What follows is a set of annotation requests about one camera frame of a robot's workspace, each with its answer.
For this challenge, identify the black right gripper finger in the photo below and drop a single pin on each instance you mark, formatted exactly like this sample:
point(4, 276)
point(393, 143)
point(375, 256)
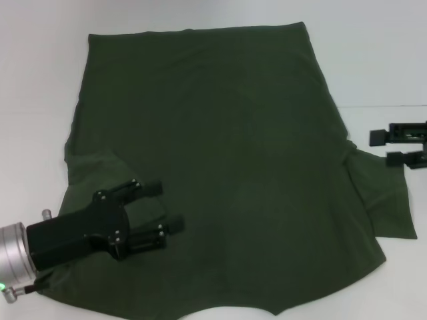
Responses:
point(395, 159)
point(378, 137)

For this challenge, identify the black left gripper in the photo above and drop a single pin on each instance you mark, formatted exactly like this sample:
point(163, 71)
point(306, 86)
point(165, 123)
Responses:
point(76, 230)

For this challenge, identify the dark green shirt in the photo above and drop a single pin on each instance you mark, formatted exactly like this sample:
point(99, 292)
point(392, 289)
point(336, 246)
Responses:
point(213, 116)

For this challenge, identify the small silver connector plug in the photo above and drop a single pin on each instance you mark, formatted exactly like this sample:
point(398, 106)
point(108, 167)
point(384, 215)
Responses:
point(46, 215)

